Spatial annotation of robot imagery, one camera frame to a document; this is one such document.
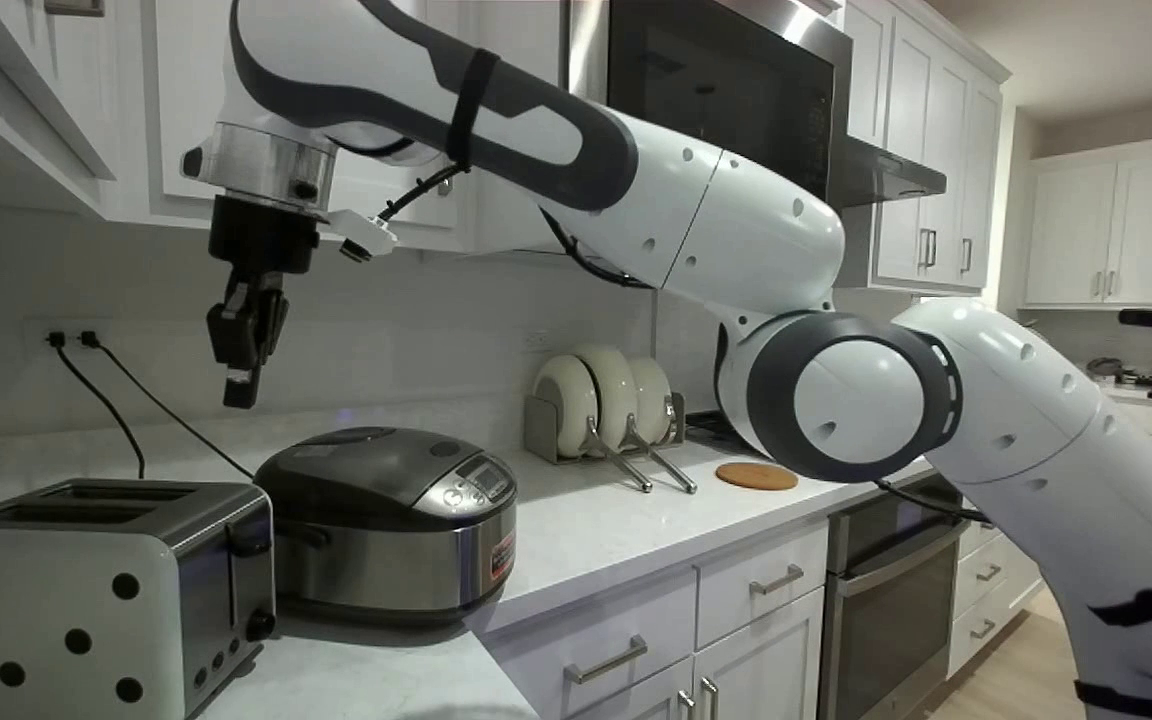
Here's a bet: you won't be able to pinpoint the white upper cabinet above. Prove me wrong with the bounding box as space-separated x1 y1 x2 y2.
0 0 560 251

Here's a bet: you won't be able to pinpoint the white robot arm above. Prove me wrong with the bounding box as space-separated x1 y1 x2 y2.
183 0 1152 720

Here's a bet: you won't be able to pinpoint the round cork trivet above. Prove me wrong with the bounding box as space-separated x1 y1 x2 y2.
716 459 801 493

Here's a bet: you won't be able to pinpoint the black rice cooker cable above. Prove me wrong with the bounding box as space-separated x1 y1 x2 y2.
74 326 258 484

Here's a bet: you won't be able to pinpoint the white polka dot toaster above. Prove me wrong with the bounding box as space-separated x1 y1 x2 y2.
0 480 274 720

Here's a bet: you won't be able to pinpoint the silver black rice cooker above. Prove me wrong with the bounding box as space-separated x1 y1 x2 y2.
257 429 516 622

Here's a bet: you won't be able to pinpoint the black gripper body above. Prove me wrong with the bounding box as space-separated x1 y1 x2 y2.
209 194 318 316

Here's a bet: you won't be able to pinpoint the black toaster cable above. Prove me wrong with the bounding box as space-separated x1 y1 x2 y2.
41 331 153 484

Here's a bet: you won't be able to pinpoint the stainless steel oven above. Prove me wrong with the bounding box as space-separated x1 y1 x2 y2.
815 476 964 720

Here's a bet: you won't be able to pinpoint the stainless steel microwave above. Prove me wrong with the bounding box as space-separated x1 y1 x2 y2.
560 0 853 199

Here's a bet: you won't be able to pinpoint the white lower cabinet drawers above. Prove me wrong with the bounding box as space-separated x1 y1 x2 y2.
484 521 827 720

